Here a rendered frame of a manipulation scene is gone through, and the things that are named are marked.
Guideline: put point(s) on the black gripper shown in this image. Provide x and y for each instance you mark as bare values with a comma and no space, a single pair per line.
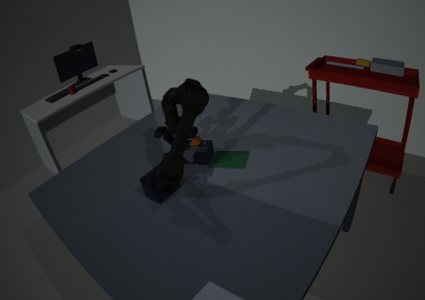
168,133

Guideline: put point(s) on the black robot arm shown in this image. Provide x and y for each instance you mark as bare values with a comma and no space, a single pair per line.
193,98

